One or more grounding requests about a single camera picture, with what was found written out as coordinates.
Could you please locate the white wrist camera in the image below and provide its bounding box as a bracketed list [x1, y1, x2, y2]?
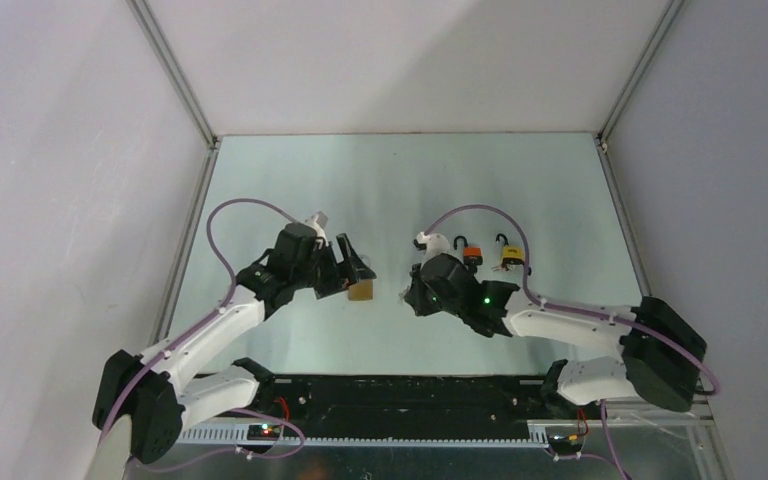
[303, 211, 329, 249]
[413, 232, 451, 262]

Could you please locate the left aluminium frame post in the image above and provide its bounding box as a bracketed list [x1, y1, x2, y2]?
[126, 0, 218, 150]

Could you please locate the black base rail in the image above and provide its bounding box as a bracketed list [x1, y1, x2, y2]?
[224, 374, 624, 442]

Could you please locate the controller board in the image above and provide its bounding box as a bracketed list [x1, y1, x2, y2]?
[547, 434, 585, 461]
[247, 423, 283, 441]

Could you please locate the brass padlock long shackle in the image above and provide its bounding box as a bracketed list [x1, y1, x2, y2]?
[347, 279, 374, 302]

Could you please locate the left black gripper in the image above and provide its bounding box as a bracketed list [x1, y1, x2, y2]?
[291, 233, 374, 299]

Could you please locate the left controller board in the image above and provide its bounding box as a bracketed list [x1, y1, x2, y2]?
[247, 423, 283, 441]

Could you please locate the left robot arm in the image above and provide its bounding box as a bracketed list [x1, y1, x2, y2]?
[92, 219, 376, 464]

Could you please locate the orange black padlock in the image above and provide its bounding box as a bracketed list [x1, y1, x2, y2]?
[453, 235, 484, 268]

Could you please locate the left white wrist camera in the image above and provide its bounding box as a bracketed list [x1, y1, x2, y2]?
[303, 211, 329, 249]

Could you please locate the right aluminium frame post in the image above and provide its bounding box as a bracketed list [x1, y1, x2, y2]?
[595, 0, 687, 144]

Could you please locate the right controller board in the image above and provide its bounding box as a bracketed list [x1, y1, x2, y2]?
[547, 434, 585, 461]

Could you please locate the yellow padlock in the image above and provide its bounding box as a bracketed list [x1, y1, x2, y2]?
[495, 233, 526, 271]

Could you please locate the aluminium frame post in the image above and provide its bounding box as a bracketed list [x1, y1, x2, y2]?
[595, 0, 687, 144]
[126, 0, 218, 150]

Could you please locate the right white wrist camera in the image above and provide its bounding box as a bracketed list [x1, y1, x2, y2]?
[413, 232, 451, 262]

